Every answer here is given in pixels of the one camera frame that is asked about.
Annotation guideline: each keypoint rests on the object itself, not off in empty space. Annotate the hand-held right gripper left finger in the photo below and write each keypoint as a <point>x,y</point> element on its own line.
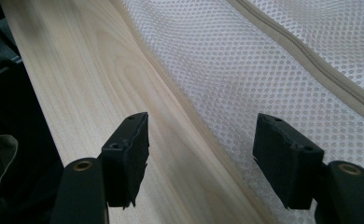
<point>125,168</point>

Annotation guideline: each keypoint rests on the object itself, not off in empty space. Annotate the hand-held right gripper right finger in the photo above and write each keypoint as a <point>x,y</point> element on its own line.
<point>286,168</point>

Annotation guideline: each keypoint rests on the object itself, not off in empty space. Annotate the white mesh laundry bag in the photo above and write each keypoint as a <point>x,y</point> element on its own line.
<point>233,77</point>

